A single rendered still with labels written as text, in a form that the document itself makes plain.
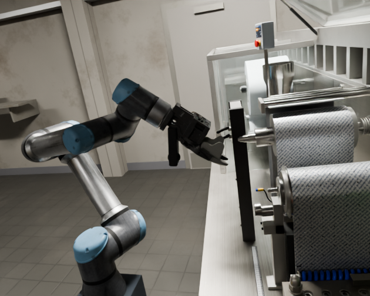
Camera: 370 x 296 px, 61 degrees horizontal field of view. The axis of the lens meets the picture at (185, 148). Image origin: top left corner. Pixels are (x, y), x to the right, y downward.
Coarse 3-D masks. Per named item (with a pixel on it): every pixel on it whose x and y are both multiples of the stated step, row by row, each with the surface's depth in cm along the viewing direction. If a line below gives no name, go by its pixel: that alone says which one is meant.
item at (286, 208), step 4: (280, 172) 88; (284, 172) 86; (280, 176) 89; (284, 176) 84; (284, 180) 83; (284, 184) 83; (284, 188) 83; (288, 188) 82; (288, 192) 82; (288, 196) 82; (288, 200) 82; (288, 204) 83; (284, 208) 88; (288, 208) 84; (288, 212) 86
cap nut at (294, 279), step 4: (292, 276) 81; (296, 276) 81; (292, 280) 81; (296, 280) 80; (300, 280) 81; (292, 284) 81; (296, 284) 80; (300, 284) 81; (288, 288) 83; (292, 288) 81; (296, 288) 80; (300, 288) 80; (292, 292) 81; (296, 292) 81; (300, 292) 81
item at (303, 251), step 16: (304, 224) 83; (320, 224) 83; (336, 224) 82; (352, 224) 82; (368, 224) 81; (304, 240) 85; (320, 240) 84; (336, 240) 84; (352, 240) 83; (368, 240) 83; (304, 256) 86; (320, 256) 86; (336, 256) 85; (352, 256) 85; (368, 256) 84; (368, 272) 86
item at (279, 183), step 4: (280, 180) 86; (280, 184) 85; (280, 188) 85; (280, 192) 84; (284, 192) 84; (280, 196) 85; (284, 196) 84; (280, 200) 86; (284, 200) 85; (280, 204) 87; (284, 204) 86
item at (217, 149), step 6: (204, 144) 85; (210, 144) 85; (216, 144) 84; (222, 144) 84; (204, 150) 85; (210, 150) 85; (216, 150) 85; (222, 150) 85; (216, 156) 85; (216, 162) 85; (222, 162) 86
